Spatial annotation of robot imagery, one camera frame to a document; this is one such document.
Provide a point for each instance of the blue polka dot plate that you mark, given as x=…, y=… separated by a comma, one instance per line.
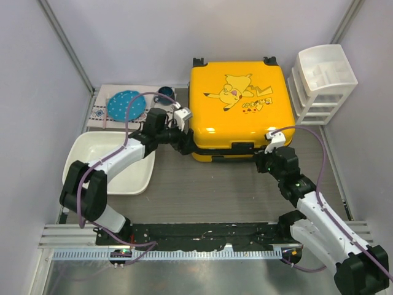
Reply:
x=117, y=106

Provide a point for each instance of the patterned white placemat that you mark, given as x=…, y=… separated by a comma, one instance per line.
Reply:
x=98, y=117

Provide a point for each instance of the yellow Pikachu hard suitcase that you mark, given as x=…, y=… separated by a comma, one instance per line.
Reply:
x=234, y=104

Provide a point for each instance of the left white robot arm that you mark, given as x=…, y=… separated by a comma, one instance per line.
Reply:
x=85, y=188

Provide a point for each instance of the dark blue ceramic cup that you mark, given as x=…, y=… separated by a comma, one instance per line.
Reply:
x=169, y=96

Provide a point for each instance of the white slotted cable duct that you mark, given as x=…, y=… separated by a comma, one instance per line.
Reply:
x=96, y=254

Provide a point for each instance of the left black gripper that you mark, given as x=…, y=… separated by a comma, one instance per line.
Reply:
x=186, y=144

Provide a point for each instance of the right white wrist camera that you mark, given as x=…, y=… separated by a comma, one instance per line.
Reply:
x=276, y=139

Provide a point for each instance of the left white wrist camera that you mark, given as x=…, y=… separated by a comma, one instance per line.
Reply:
x=181, y=115

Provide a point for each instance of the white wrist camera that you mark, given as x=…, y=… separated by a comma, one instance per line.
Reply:
x=276, y=139
x=181, y=115

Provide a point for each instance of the white plastic drawer organizer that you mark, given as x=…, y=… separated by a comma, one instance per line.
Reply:
x=319, y=83

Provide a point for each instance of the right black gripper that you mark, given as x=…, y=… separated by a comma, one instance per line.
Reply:
x=260, y=158

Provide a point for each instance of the white square tray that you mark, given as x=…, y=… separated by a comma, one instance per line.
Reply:
x=89, y=146

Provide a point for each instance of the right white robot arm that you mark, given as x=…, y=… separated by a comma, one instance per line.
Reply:
x=356, y=266

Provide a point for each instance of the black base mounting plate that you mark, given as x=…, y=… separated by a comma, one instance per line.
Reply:
x=207, y=237

